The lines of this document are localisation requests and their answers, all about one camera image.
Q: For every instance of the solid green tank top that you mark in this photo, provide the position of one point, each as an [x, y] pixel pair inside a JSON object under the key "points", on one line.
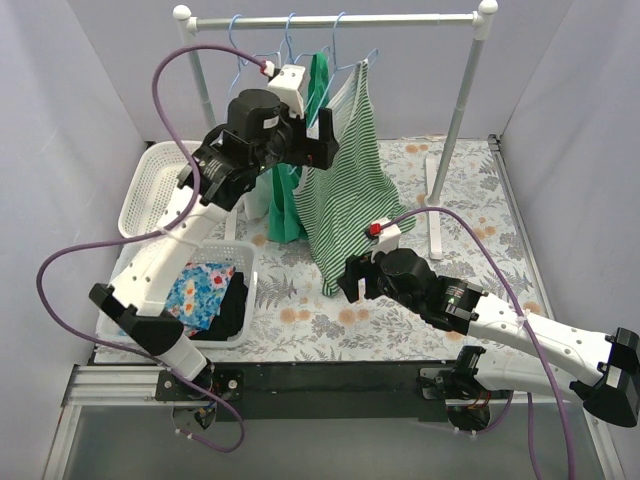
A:
{"points": [[284, 224]]}

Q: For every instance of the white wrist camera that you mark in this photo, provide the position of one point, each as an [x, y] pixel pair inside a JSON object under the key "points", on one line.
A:
{"points": [[386, 239], [286, 85]]}

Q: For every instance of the white perforated basket rear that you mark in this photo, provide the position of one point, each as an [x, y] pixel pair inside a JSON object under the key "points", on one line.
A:
{"points": [[150, 190]]}

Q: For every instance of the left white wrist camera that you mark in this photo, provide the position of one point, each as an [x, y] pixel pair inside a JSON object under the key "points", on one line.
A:
{"points": [[286, 85]]}

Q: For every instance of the white perforated basket front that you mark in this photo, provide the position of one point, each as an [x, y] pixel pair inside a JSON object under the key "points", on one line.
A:
{"points": [[243, 256]]}

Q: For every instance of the pale white tank top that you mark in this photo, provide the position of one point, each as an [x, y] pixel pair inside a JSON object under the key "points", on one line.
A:
{"points": [[257, 201]]}

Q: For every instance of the white clothes rack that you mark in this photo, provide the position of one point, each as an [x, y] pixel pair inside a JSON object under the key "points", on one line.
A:
{"points": [[435, 173]]}

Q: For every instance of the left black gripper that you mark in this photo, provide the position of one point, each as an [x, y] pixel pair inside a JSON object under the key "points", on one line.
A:
{"points": [[316, 148]]}

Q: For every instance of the green white striped tank top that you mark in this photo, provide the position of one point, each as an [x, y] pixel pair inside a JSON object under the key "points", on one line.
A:
{"points": [[336, 205]]}

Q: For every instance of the white perforated basket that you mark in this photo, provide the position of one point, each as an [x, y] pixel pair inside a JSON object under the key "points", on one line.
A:
{"points": [[243, 256], [150, 190]]}

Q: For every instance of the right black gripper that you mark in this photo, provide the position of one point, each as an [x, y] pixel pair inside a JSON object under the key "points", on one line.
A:
{"points": [[356, 277]]}

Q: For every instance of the floral table cloth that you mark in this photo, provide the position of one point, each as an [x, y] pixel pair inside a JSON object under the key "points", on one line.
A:
{"points": [[294, 322]]}

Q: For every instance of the blue floral garment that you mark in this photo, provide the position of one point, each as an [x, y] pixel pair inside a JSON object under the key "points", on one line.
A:
{"points": [[196, 296]]}

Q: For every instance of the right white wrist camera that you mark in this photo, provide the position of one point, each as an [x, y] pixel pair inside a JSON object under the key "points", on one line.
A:
{"points": [[386, 239]]}

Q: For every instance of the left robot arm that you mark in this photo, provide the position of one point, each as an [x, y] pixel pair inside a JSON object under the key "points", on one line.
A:
{"points": [[208, 188]]}

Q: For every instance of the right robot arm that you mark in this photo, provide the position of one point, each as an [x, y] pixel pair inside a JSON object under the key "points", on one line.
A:
{"points": [[597, 370]]}

